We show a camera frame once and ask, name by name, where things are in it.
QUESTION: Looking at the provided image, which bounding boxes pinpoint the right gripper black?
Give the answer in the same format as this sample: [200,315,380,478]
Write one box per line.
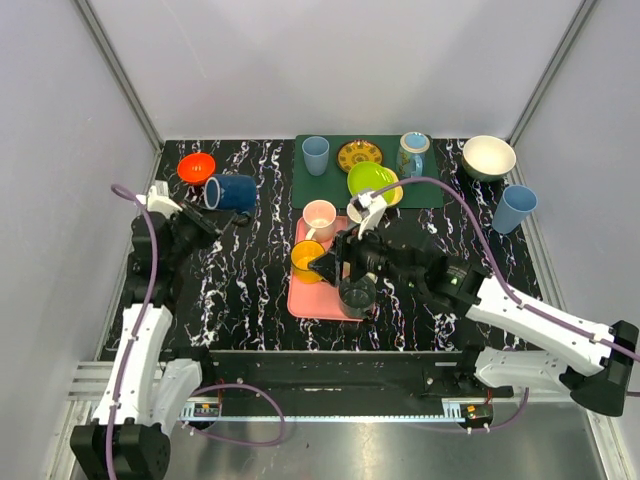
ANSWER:
[308,214,422,289]

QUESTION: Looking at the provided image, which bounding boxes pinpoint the yellow mug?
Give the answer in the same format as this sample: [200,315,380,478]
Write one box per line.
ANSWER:
[291,240,325,284]

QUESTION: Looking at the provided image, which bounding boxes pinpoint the dark blue mug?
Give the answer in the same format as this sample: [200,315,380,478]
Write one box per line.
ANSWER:
[204,174,258,227]

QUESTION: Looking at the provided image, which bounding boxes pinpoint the dark grey glass mug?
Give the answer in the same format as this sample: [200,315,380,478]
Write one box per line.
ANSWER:
[338,276,376,320]

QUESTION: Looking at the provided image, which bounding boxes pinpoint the pink mug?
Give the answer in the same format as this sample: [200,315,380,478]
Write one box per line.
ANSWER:
[302,200,337,243]

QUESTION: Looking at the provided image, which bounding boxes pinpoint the small white cup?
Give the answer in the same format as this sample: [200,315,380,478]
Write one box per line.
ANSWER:
[346,203,362,224]

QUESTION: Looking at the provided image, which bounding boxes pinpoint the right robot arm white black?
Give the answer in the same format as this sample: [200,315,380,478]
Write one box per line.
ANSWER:
[309,230,639,417]

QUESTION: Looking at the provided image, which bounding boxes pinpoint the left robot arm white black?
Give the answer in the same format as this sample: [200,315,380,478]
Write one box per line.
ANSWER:
[70,202,237,479]

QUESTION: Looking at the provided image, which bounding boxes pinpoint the light blue patterned mug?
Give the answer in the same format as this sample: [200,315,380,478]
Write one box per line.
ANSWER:
[396,132,431,179]

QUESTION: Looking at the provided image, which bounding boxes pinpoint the orange bowl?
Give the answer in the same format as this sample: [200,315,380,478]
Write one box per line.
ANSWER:
[176,152,216,186]

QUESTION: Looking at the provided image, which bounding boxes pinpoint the dark green placemat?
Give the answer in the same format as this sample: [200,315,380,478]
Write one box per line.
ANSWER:
[291,133,445,210]

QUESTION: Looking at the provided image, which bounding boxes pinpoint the lime green plate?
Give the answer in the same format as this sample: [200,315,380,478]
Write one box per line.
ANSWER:
[347,162,394,196]

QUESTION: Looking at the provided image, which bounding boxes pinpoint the yellow plate under green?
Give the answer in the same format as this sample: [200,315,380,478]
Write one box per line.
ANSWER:
[388,169,404,207]

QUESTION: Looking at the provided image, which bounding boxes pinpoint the yellow patterned small plate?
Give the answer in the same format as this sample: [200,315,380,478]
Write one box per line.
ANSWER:
[337,139,383,173]

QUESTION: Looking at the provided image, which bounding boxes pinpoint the light blue cup on mat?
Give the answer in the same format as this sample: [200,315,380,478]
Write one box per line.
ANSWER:
[302,136,330,176]

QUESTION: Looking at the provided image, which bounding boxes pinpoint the white bowl grey outside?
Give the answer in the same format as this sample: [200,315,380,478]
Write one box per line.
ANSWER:
[462,135,517,182]

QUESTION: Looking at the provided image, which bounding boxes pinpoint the light blue cup right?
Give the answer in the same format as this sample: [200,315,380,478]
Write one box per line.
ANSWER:
[492,185,538,234]

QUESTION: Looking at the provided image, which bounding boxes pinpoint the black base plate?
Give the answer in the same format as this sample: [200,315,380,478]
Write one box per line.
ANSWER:
[203,351,513,420]

